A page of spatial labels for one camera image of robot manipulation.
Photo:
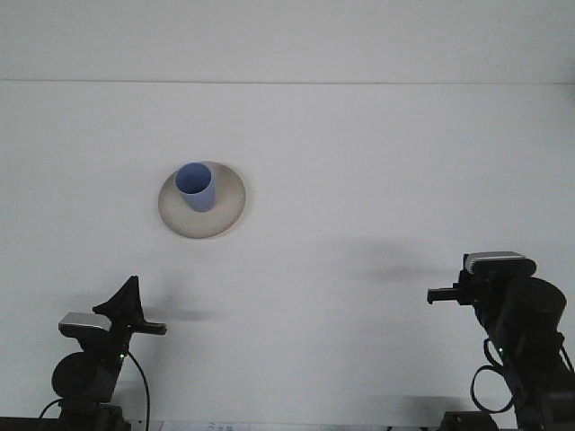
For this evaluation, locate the pale blue cup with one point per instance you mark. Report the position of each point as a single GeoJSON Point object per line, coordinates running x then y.
{"type": "Point", "coordinates": [200, 197]}

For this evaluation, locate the pale round plate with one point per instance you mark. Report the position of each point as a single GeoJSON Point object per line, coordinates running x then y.
{"type": "Point", "coordinates": [224, 215]}

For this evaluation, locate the white printed paper sheet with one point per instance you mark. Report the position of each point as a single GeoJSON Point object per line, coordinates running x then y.
{"type": "Point", "coordinates": [197, 426]}

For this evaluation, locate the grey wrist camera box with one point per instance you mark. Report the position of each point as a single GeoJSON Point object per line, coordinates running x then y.
{"type": "Point", "coordinates": [83, 321]}
{"type": "Point", "coordinates": [494, 257]}

